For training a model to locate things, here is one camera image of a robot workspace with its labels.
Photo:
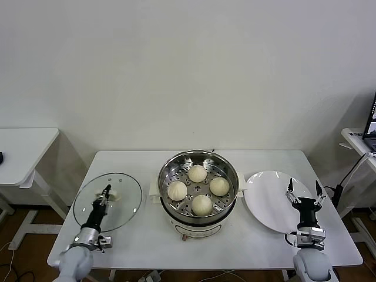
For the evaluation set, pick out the white oval plate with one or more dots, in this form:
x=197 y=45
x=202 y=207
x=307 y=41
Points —
x=264 y=199

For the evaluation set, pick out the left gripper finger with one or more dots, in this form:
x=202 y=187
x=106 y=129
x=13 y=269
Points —
x=108 y=198
x=101 y=197

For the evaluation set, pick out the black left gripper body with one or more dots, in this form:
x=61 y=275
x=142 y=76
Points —
x=95 y=217

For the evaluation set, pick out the black power adapter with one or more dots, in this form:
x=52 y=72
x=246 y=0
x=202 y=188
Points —
x=338 y=192

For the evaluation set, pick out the round glass pot lid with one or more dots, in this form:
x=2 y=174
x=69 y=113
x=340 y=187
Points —
x=123 y=199

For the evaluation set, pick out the white steamed baozi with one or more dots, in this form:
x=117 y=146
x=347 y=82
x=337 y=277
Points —
x=202 y=204
x=177 y=191
x=196 y=173
x=219 y=186

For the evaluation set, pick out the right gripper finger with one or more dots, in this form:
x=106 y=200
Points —
x=318 y=189
x=291 y=188

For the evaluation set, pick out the small black device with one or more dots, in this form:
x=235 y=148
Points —
x=1 y=157

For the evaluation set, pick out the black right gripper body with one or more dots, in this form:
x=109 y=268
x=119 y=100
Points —
x=307 y=211

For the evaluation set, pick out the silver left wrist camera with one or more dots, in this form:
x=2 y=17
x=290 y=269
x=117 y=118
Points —
x=105 y=241

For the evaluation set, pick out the white floor power strip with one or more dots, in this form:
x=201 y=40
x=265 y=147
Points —
x=151 y=276

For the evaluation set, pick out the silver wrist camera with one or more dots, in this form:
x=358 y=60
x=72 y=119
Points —
x=105 y=241
x=312 y=236

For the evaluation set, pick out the white side table with laptop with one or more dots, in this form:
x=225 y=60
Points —
x=354 y=141

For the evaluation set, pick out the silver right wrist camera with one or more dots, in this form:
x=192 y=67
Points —
x=312 y=236

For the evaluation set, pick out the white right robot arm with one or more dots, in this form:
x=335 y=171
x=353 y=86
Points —
x=311 y=264

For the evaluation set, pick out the stainless steel steamer basket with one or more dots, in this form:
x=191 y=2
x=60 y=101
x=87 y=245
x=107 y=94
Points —
x=176 y=170

